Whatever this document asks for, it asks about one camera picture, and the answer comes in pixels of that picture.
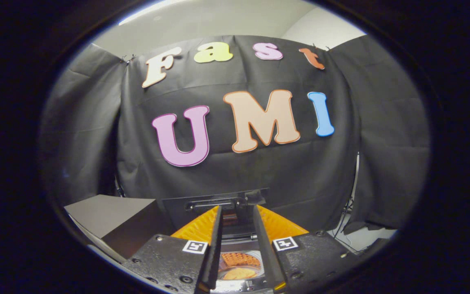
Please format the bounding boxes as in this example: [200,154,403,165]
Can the black light stand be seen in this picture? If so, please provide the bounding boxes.
[333,153,360,239]

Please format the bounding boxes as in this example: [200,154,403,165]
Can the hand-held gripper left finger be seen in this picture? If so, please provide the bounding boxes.
[121,205,223,294]

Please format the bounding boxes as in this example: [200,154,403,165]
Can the black and white cabinet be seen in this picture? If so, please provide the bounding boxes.
[64,194,174,264]

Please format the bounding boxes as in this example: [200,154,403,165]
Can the black backdrop cloth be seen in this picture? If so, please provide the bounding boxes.
[39,35,430,235]

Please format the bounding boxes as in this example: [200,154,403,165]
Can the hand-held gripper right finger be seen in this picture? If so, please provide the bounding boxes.
[253,204,360,293]

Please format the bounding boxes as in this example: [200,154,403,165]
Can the orange garment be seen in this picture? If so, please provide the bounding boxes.
[221,252,262,281]

